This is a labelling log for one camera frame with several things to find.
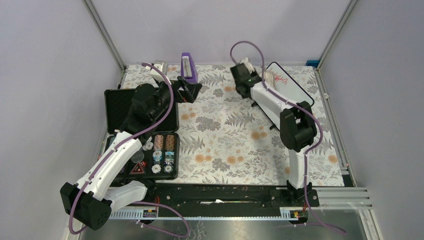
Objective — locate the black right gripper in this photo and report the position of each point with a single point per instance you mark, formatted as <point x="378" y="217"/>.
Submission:
<point x="254" y="74"/>

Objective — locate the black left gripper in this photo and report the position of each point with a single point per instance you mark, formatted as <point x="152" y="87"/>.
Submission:
<point x="189" y="96"/>

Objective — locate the small whiteboard black frame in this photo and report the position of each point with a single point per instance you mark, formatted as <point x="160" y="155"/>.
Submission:
<point x="286" y="86"/>

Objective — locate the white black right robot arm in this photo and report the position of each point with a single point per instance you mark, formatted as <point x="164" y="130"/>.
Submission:
<point x="296" y="125"/>

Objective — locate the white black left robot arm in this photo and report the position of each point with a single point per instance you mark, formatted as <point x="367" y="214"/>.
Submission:
<point x="88" y="202"/>

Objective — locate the purple metronome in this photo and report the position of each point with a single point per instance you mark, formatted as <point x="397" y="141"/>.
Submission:
<point x="188" y="68"/>

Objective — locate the floral patterned table mat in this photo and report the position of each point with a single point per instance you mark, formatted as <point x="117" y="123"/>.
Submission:
<point x="224" y="140"/>

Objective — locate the black poker chip case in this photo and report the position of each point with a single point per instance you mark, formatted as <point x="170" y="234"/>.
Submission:
<point x="161" y="152"/>

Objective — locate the red triangle dealer token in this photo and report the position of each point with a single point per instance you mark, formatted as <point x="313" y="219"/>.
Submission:
<point x="137" y="169"/>

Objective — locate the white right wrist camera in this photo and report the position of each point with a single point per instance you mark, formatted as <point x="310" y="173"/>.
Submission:
<point x="249" y="66"/>

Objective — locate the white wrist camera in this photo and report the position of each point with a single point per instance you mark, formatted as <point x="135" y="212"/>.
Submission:
<point x="249" y="66"/>
<point x="157" y="70"/>

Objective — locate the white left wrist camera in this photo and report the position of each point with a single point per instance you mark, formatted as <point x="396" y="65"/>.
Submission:
<point x="157" y="70"/>

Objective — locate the blue corner bracket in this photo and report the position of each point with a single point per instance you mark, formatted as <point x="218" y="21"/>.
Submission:
<point x="312" y="63"/>

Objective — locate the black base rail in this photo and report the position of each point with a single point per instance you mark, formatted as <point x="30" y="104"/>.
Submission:
<point x="230" y="201"/>

